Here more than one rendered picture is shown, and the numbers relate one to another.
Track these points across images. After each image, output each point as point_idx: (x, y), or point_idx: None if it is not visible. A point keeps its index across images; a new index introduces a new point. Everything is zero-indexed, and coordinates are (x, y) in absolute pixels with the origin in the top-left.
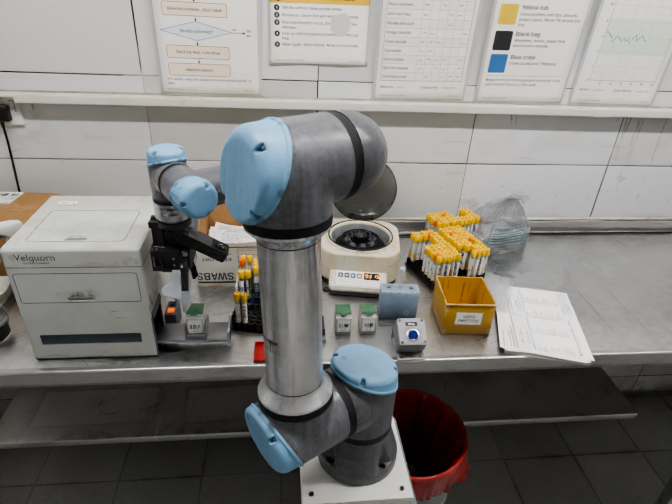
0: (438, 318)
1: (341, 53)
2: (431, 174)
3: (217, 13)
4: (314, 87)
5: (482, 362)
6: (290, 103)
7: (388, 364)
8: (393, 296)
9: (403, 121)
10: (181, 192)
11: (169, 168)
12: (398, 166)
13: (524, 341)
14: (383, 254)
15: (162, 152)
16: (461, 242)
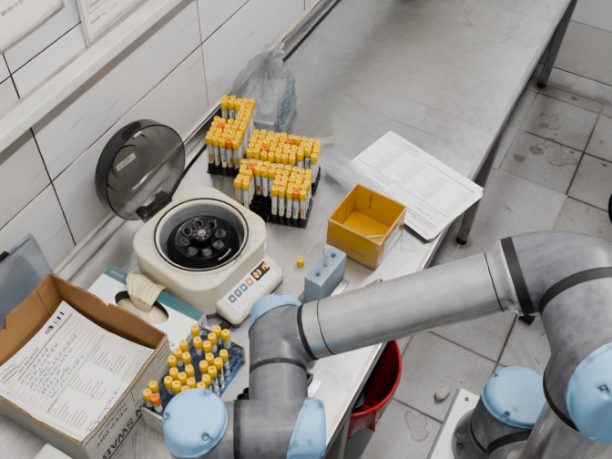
0: (359, 258)
1: (26, 12)
2: (174, 85)
3: None
4: (10, 87)
5: (426, 266)
6: (2, 140)
7: (535, 376)
8: (329, 279)
9: (128, 46)
10: (317, 445)
11: (240, 432)
12: (141, 105)
13: (432, 216)
14: (259, 239)
15: (214, 424)
16: (288, 153)
